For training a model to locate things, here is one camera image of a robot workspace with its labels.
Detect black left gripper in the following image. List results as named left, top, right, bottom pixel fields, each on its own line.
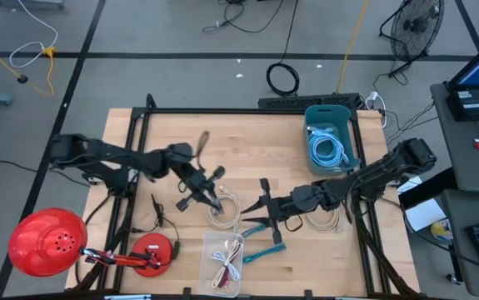
left=176, top=162, right=226, bottom=216

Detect white plug with cable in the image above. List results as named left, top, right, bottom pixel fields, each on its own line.
left=363, top=90, right=389, bottom=129

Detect yellow floor cable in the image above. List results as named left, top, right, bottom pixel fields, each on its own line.
left=0, top=35, right=57, bottom=98

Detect grey desk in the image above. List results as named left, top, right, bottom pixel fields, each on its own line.
left=429, top=81, right=479, bottom=299

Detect clear plastic container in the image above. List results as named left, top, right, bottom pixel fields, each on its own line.
left=197, top=231, right=245, bottom=298

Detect black cables beside desk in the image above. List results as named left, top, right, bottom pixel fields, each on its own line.
left=372, top=62, right=440, bottom=147

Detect small white cable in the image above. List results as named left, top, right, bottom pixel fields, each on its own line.
left=210, top=248, right=241, bottom=283

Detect thin beige cable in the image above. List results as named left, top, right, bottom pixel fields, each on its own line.
left=210, top=237, right=243, bottom=289

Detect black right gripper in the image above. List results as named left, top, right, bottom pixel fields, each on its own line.
left=241, top=177, right=311, bottom=246

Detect teal braided cable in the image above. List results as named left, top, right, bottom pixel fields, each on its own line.
left=242, top=243, right=287, bottom=265
left=241, top=223, right=267, bottom=239

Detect black lamp cord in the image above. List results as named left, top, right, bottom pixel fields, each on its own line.
left=130, top=193, right=181, bottom=262

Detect black power strip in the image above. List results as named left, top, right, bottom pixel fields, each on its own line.
left=257, top=92, right=365, bottom=112

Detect black mini computer box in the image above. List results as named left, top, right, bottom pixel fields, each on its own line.
left=445, top=85, right=479, bottom=123

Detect round yellow blue object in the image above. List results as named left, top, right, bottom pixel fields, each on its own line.
left=430, top=218, right=455, bottom=247

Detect orange hanging cable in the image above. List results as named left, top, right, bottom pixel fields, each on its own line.
left=335, top=0, right=370, bottom=95

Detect black coiled floor cable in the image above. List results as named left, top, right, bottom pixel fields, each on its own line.
left=265, top=61, right=301, bottom=98

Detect black loose floor cables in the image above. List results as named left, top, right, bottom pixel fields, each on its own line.
left=201, top=0, right=285, bottom=34

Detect red desk lamp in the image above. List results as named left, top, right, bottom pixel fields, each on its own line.
left=7, top=207, right=177, bottom=278

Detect light blue cable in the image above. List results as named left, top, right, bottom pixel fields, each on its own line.
left=307, top=126, right=336, bottom=138
left=307, top=132, right=351, bottom=168

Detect black floor fan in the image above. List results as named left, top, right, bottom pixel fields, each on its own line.
left=378, top=0, right=447, bottom=79

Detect white paper sheet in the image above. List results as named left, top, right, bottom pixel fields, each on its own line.
left=397, top=175, right=447, bottom=233

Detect white floor cable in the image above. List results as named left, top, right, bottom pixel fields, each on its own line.
left=8, top=0, right=59, bottom=70

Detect teal plastic bin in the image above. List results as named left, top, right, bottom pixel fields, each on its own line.
left=304, top=103, right=362, bottom=176

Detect black metal table frame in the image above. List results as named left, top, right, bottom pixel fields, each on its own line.
left=66, top=93, right=423, bottom=299

